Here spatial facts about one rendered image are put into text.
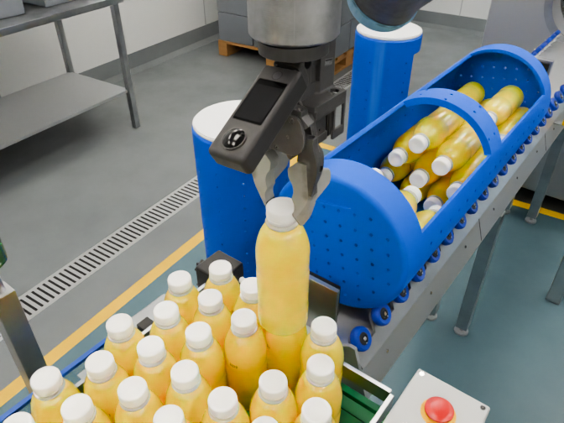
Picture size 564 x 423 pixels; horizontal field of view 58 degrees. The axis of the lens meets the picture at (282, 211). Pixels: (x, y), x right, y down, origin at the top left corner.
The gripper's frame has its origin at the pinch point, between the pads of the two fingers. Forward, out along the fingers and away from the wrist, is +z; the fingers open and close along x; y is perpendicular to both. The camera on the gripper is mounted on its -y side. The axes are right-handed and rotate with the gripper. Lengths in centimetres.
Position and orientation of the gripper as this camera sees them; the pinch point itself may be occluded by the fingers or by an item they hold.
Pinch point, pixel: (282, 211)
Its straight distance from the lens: 61.0
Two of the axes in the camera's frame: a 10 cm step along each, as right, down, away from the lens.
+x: -7.9, -3.5, 5.0
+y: 6.1, -4.7, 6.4
